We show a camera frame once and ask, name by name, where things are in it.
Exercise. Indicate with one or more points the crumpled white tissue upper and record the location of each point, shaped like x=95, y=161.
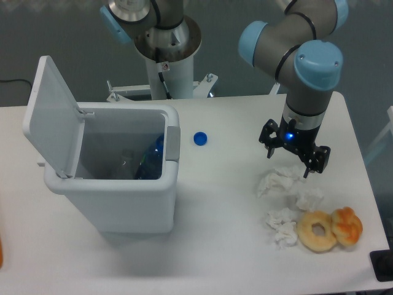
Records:
x=281, y=179

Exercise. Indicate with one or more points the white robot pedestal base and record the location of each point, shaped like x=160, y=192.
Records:
x=169, y=58

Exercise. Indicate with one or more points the black device corner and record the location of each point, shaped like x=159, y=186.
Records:
x=382, y=264

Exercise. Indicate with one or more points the white frame right edge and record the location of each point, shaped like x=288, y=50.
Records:
x=381, y=142

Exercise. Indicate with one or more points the orange object left edge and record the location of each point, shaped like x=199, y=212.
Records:
x=1, y=254

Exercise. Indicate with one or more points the blue bottle cap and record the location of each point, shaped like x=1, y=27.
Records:
x=200, y=138

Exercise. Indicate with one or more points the white trash can body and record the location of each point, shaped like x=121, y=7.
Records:
x=121, y=205

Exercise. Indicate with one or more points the crumpled white tissue lower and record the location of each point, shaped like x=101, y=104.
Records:
x=284, y=223

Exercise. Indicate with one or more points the white trash can lid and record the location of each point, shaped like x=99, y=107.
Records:
x=54, y=123

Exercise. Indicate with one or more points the orange glazed bun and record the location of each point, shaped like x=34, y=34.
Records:
x=346, y=226

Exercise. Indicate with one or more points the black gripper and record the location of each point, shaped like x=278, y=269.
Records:
x=297, y=141

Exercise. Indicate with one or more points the blue plastic bottle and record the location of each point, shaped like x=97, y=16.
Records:
x=150, y=166

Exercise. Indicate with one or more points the plain ring donut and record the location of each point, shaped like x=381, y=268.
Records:
x=314, y=231

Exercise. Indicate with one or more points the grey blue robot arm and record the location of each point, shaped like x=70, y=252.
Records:
x=294, y=53

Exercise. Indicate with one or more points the crumpled white tissue middle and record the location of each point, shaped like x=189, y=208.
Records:
x=306, y=200

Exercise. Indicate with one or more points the crumpled white tissue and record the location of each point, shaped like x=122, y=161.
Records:
x=281, y=179
x=284, y=223
x=306, y=200

